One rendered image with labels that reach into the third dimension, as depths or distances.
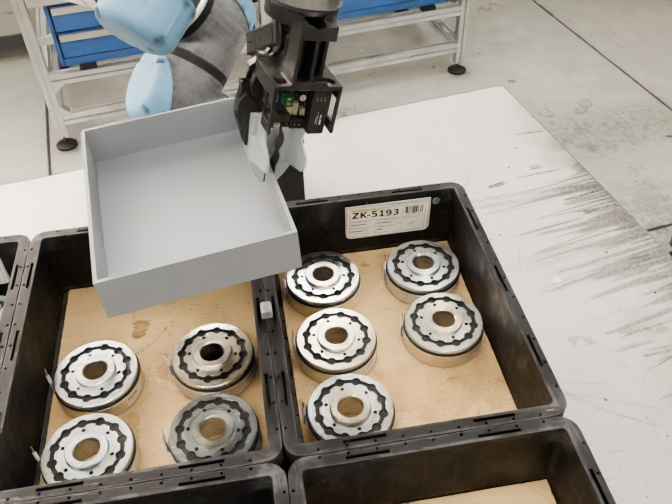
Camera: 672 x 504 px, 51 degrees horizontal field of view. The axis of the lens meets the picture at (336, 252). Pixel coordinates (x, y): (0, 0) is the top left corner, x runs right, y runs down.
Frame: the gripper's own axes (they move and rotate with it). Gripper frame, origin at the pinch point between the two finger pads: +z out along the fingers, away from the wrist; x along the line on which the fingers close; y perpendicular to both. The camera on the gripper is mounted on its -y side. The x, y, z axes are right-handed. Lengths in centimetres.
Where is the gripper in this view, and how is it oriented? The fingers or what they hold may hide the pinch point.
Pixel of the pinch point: (266, 167)
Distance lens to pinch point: 80.9
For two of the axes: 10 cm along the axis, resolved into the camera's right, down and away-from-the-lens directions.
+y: 3.7, 6.3, -6.8
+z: -2.0, 7.7, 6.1
